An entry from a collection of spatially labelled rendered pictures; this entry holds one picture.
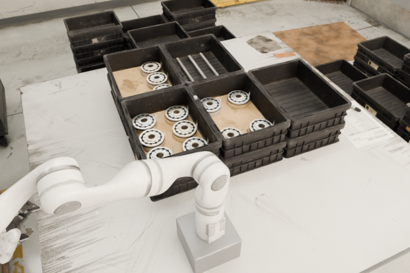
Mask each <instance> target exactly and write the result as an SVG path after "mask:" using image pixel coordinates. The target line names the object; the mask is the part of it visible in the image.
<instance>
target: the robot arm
mask: <svg viewBox="0 0 410 273"><path fill-rule="evenodd" d="M180 177H193V178H194V179H195V180H196V182H197V183H198V184H199V185H198V186H197V188H196V190H195V221H196V232H197V235H198V236H199V237H200V238H201V239H203V240H206V241H207V242H208V243H211V242H213V241H215V240H216V239H218V238H220V237H222V236H223V235H225V217H224V210H225V197H226V195H227V192H228V187H229V179H230V172H229V169H228V167H227V166H226V165H225V164H224V163H223V162H222V161H221V160H220V159H219V158H218V157H217V156H216V155H215V154H213V153H211V152H208V151H204V152H197V153H193V154H188V155H183V156H179V157H170V158H160V159H147V160H136V161H132V162H130V163H128V164H126V165H125V166H124V167H122V168H121V169H120V170H119V171H118V172H117V173H116V174H115V175H114V176H113V177H112V178H111V179H110V180H108V181H107V182H106V183H103V184H102V185H98V186H93V187H86V186H85V183H84V180H83V177H82V174H81V170H80V167H79V165H78V163H77V161H76V160H75V159H73V158H71V157H57V158H53V159H51V160H49V161H47V162H45V163H43V164H41V165H40V166H38V167H37V168H35V169H34V170H33V171H31V172H30V173H28V174H27V175H26V176H24V177H23V178H22V179H21V180H19V181H17V182H16V183H15V184H14V185H12V186H11V187H10V188H9V189H7V190H6V191H5V192H3V193H2V194H1V195H0V263H1V264H4V263H6V262H8V261H10V259H11V257H12V255H13V253H14V251H15V249H16V245H18V244H19V243H21V242H23V241H25V240H27V239H29V236H28V235H27V234H25V233H23V234H21V231H20V228H21V226H22V224H23V223H24V222H25V221H26V220H27V219H28V216H29V215H30V214H31V213H35V212H38V211H41V208H40V207H39V206H38V205H36V204H33V203H32V202H31V201H29V199H30V198H31V197H32V196H33V195H34V194H35V193H37V192H38V195H39V198H40V203H41V207H42V209H43V211H44V212H45V213H47V214H49V215H61V214H65V213H71V212H74V211H79V210H83V209H86V208H90V207H95V206H98V205H102V204H108V203H111V202H117V201H121V200H128V199H136V198H142V197H149V196H155V195H158V194H162V193H163V192H165V191H166V190H167V189H168V188H169V187H170V186H171V185H172V184H173V182H174V181H175V180H176V179H177V178H180ZM26 210H27V211H28V212H27V213H24V212H25V211H26ZM19 216H22V217H23V219H21V218H20V217H19Z"/></svg>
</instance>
